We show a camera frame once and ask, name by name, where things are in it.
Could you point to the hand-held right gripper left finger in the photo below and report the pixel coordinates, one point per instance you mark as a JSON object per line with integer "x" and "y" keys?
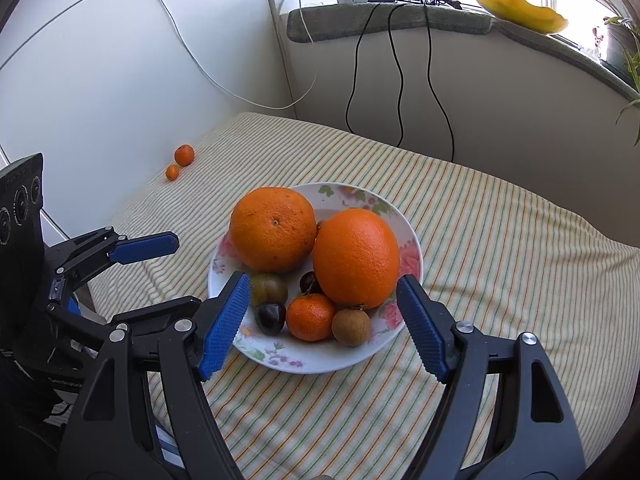
{"x": 225, "y": 327}

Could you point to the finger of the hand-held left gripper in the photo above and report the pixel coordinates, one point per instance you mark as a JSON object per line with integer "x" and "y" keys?
{"x": 145, "y": 247}
{"x": 150, "y": 312}

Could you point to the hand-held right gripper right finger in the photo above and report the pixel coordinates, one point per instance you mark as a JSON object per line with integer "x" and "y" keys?
{"x": 422, "y": 332}

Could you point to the dark plum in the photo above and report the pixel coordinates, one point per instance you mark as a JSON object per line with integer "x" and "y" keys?
{"x": 309, "y": 282}
{"x": 270, "y": 319}

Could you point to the potted green plant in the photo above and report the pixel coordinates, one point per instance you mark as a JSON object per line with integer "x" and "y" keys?
{"x": 617, "y": 40}

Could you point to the large blemished orange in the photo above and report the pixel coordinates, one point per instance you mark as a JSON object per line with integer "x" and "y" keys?
{"x": 272, "y": 230}

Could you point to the floral white plate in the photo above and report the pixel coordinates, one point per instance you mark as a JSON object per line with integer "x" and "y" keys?
{"x": 320, "y": 357}

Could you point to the small tangerine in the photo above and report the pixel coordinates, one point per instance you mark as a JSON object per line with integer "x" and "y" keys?
{"x": 184, "y": 155}
{"x": 310, "y": 317}

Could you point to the striped cloth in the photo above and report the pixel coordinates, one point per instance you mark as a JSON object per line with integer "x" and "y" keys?
{"x": 500, "y": 260}

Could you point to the grey windowsill mat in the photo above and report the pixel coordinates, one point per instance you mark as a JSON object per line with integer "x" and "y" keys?
{"x": 450, "y": 22}

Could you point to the large smooth orange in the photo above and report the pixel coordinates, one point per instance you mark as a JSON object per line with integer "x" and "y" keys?
{"x": 355, "y": 260}

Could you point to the tiny tangerine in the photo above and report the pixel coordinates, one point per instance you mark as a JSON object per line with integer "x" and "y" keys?
{"x": 172, "y": 172}

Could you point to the yellow melon slice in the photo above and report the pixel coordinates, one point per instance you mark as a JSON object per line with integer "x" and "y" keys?
{"x": 520, "y": 12}

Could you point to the grey windowsill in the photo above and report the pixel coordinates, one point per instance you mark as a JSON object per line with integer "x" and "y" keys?
{"x": 575, "y": 57}

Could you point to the blue white garment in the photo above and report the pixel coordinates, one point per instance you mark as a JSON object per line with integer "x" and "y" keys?
{"x": 167, "y": 447}

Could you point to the brown longan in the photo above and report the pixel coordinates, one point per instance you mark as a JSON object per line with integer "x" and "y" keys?
{"x": 351, "y": 327}

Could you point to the green-brown plum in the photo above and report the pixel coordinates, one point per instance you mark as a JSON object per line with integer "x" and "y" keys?
{"x": 270, "y": 287}

